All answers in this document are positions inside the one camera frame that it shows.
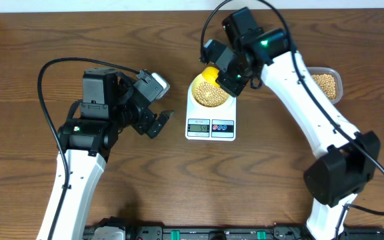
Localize yellow measuring scoop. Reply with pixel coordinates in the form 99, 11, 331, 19
202, 67, 220, 88

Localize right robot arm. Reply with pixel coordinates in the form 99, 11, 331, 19
202, 8, 381, 239

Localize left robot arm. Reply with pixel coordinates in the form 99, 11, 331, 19
37, 68, 173, 239

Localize soybeans in bowl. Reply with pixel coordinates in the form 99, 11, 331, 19
193, 81, 229, 107

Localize pale yellow bowl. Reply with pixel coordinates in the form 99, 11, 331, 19
190, 73, 233, 107

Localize white digital kitchen scale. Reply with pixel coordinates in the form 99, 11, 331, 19
185, 85, 237, 141

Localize soybeans in container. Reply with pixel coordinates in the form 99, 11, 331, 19
312, 74, 337, 100

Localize clear plastic container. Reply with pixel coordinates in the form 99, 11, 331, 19
307, 67, 343, 104

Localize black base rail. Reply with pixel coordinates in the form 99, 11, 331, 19
83, 216, 384, 240

